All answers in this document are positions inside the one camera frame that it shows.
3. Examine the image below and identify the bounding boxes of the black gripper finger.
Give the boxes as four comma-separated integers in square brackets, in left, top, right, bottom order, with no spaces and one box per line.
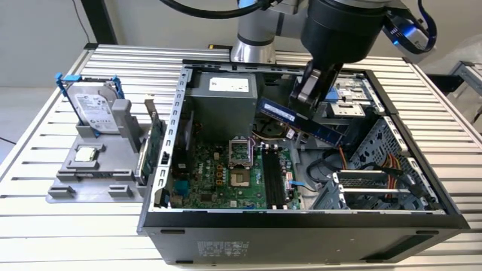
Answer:
[312,63,344,112]
[288,60,322,108]

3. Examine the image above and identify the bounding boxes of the blue RAM stick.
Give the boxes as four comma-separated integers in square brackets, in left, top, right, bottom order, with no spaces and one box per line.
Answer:
[256,98,347,147]

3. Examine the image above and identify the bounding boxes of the metal drive cage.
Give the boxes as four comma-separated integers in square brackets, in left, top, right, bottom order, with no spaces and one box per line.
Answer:
[288,72,379,149]

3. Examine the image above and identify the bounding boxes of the grey power supply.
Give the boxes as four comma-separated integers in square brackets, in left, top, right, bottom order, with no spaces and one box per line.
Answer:
[187,72,260,142]

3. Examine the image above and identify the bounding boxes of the metal socket cover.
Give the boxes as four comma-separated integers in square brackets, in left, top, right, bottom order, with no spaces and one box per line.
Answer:
[228,137,252,169]

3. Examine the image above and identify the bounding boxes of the clear plastic sheet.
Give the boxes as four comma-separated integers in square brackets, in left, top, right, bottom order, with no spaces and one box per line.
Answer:
[432,32,482,76]

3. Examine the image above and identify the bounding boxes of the metal disk bay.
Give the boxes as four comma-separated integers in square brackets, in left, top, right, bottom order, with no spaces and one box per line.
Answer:
[312,168,415,211]

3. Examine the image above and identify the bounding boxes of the CPU socket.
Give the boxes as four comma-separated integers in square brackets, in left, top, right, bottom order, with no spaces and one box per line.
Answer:
[228,168,252,187]

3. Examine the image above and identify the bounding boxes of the black case fan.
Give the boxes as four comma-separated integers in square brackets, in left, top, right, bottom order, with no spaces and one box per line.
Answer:
[176,110,196,159]

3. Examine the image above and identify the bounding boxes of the green motherboard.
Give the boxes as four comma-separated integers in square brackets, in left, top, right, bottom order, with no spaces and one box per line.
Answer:
[168,141,304,211]

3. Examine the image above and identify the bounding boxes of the green graphics card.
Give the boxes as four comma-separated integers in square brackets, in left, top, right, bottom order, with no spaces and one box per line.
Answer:
[136,98,167,187]

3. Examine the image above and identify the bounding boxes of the black PC case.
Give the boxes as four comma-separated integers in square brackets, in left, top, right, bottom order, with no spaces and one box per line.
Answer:
[136,58,471,266]

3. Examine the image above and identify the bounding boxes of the hard disk in blue carrier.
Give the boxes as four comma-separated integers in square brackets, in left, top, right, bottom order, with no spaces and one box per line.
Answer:
[55,72,127,139]

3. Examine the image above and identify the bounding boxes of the grey parts rack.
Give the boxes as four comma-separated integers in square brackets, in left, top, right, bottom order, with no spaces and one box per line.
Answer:
[44,98,151,204]

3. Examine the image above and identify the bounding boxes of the silver CPU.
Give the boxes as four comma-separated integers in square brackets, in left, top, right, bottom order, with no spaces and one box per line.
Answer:
[73,146,99,162]

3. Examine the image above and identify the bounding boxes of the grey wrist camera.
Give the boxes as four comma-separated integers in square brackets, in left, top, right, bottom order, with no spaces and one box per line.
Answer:
[387,15,436,54]

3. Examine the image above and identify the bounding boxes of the power supply wire bundle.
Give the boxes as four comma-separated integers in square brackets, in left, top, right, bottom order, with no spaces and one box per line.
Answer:
[251,120,302,143]

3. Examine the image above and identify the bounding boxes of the orange wire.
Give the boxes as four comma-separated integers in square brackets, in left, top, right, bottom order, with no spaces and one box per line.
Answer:
[336,143,350,171]

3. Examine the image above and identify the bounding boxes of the red yellow wire bundle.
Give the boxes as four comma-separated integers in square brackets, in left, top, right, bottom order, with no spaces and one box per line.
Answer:
[379,153,403,194]

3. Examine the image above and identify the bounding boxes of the aluminium frame cart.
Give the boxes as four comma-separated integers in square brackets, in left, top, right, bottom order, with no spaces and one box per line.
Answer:
[447,60,482,98]

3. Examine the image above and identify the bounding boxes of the black frame post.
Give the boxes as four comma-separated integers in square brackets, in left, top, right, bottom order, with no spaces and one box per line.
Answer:
[80,0,119,46]

